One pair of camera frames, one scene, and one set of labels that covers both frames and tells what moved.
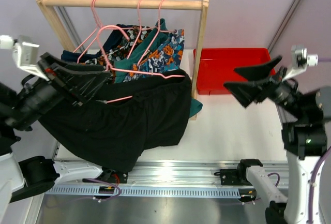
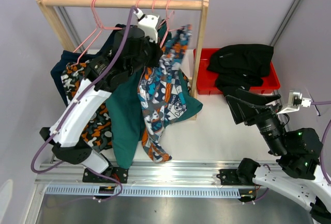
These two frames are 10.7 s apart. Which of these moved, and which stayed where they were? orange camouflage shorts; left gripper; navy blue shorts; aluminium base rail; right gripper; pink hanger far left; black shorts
Moved: left gripper; orange camouflage shorts; black shorts; right gripper
Stayed: navy blue shorts; aluminium base rail; pink hanger far left
